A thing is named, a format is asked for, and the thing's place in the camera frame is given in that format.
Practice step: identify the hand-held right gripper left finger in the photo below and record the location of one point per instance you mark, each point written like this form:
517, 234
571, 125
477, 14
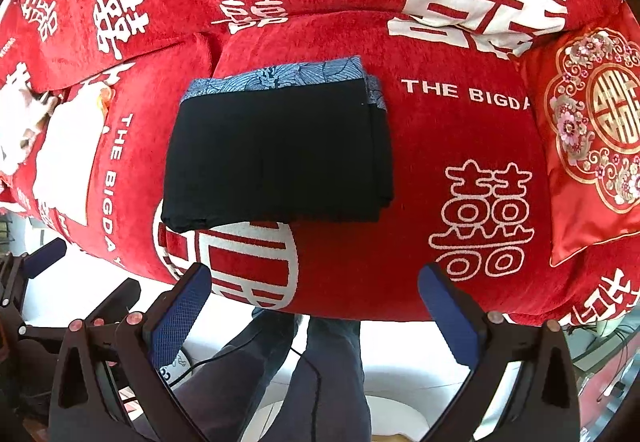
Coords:
180, 312

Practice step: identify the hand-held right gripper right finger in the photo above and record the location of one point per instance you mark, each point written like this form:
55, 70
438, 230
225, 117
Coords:
450, 312

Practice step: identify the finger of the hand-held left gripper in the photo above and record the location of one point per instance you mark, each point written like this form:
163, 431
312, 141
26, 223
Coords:
45, 256
114, 296

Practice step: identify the black pants with blue waistband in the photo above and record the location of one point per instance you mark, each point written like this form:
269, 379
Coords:
275, 161

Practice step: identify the white printed slipper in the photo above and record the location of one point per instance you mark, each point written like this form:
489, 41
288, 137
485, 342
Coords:
172, 368

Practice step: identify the person's left leg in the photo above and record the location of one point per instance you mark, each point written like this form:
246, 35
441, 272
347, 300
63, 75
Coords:
235, 372

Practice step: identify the person's leg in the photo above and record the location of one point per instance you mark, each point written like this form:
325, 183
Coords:
235, 372
330, 382

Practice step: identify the white folded cloth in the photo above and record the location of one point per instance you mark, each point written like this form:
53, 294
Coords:
67, 161

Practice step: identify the red printed blanket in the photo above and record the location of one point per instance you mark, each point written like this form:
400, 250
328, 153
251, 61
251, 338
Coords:
350, 272

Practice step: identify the white round object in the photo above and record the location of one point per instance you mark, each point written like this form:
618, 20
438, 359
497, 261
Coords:
395, 419

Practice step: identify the person's right leg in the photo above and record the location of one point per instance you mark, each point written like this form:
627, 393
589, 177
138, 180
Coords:
330, 382

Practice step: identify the white brown patterned cloth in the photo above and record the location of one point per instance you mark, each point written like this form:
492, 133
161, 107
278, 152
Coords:
15, 116

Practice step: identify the peach cloth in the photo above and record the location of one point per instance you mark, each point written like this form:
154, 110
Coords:
103, 96

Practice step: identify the red embroidered cushion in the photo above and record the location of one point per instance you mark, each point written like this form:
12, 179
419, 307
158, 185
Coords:
600, 121

